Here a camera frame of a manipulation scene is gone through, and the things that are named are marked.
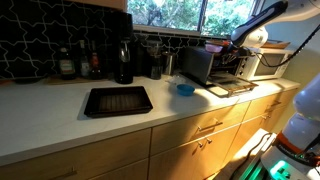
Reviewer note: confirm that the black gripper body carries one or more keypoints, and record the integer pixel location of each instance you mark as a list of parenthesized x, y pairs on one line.
[(234, 52)]

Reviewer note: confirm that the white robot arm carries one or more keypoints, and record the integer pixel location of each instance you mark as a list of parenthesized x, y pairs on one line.
[(252, 32)]

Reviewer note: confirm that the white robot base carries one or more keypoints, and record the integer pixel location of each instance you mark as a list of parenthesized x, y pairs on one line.
[(295, 152)]

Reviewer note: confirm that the open glass oven door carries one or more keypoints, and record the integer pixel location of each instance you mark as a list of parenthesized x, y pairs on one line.
[(227, 85)]

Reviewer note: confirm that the wooden tray on microwave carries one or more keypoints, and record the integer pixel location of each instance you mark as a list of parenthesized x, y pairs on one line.
[(275, 44)]

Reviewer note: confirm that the silver toaster oven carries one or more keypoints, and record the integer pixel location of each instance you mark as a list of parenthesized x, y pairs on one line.
[(199, 65)]

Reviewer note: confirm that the black baking tray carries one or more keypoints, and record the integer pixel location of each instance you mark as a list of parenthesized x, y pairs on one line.
[(117, 101)]

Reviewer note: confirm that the white microwave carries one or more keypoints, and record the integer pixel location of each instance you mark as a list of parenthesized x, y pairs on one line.
[(263, 64)]

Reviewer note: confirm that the small blue bowl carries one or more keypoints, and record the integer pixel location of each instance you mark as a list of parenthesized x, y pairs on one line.
[(185, 89)]

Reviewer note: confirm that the steel cylindrical canister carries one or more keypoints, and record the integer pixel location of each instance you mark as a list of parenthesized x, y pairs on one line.
[(169, 62)]

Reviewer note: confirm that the black coffee grinder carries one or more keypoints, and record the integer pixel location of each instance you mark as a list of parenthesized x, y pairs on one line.
[(154, 51)]

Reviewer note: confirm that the upper wooden drawer front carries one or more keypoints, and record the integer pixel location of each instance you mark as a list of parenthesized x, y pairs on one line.
[(173, 134)]

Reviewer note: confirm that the black soda maker machine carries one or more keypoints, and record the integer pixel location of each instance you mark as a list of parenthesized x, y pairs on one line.
[(123, 74)]

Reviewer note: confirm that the dark bottle red label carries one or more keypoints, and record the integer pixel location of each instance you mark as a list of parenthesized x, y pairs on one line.
[(95, 64)]

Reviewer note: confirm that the clear glass bottle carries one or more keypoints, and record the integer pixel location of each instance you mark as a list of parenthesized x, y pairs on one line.
[(85, 67)]

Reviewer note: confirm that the dark bottle cream label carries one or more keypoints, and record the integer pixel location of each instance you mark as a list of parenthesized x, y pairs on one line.
[(66, 64)]

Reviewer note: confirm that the wooden board under bottles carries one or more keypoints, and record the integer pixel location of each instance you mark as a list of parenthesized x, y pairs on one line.
[(56, 80)]

